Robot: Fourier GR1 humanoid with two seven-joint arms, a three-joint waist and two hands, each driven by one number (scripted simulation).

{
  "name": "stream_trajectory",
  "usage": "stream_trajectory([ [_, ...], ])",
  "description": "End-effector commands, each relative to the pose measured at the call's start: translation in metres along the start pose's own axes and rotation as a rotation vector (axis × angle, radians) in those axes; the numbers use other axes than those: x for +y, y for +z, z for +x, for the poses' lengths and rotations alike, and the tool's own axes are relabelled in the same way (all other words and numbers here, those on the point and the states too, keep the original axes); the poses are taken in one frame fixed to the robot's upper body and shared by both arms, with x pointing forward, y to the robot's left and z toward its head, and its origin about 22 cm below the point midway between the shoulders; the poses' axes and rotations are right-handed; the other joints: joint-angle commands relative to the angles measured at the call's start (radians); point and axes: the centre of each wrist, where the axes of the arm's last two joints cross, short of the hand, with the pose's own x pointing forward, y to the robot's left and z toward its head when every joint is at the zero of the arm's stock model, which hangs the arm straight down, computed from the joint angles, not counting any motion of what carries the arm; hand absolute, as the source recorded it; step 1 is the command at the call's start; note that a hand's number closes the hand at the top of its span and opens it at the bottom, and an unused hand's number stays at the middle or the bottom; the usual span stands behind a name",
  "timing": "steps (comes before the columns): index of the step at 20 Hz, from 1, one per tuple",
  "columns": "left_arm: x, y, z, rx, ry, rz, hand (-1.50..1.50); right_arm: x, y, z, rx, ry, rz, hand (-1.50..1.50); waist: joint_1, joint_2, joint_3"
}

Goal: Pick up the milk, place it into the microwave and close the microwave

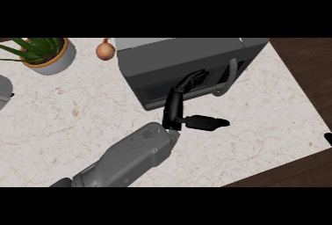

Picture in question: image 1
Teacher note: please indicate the dark grey microwave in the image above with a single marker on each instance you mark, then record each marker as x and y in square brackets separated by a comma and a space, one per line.
[173, 63]

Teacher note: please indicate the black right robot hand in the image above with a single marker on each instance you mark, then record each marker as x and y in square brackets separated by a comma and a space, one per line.
[328, 138]

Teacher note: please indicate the grey rounded appliance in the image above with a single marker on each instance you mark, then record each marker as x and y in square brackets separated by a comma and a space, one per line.
[4, 92]

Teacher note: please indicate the green potted plant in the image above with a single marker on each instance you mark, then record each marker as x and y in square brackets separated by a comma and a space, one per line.
[43, 54]

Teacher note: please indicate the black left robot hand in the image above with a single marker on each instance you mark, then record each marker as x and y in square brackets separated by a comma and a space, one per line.
[174, 107]

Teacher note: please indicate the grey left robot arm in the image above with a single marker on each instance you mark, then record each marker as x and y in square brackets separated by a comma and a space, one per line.
[130, 158]

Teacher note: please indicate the brown onion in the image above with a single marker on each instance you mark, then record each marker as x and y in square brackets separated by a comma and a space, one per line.
[105, 50]

